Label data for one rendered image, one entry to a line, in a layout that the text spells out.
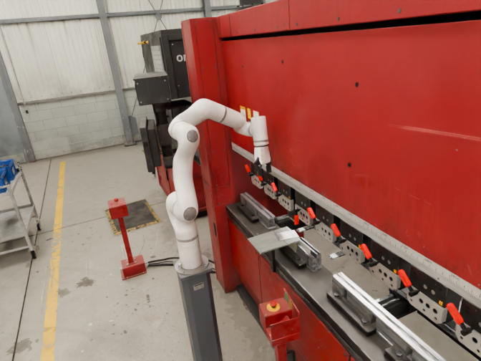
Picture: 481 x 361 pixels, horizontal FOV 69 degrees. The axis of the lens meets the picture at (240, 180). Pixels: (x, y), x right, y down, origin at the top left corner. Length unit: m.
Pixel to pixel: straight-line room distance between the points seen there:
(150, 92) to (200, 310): 1.55
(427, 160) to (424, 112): 0.15
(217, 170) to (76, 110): 6.40
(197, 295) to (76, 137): 7.28
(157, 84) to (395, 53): 1.83
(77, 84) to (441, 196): 8.19
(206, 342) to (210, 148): 1.36
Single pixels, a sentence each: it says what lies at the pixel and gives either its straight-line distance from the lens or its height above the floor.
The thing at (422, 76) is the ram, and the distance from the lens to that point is 1.23.
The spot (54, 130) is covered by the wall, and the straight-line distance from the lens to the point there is 8.98.
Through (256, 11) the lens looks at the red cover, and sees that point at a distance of 2.09.
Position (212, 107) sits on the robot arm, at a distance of 1.77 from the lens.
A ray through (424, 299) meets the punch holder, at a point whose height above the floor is 1.24.
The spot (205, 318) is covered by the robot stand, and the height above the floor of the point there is 0.68.
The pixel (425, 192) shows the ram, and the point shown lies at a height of 1.64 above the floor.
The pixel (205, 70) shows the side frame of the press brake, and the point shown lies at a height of 1.96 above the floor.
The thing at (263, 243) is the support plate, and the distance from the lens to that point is 2.15.
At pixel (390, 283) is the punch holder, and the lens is 1.57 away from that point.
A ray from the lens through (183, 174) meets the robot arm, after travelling 1.76.
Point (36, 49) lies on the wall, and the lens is 8.82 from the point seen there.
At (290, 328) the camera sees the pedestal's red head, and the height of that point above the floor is 0.75.
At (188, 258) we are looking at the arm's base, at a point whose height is 1.09.
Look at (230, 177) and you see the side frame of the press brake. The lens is 2.87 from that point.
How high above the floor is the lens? 2.15
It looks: 22 degrees down
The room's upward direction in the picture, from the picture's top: 6 degrees counter-clockwise
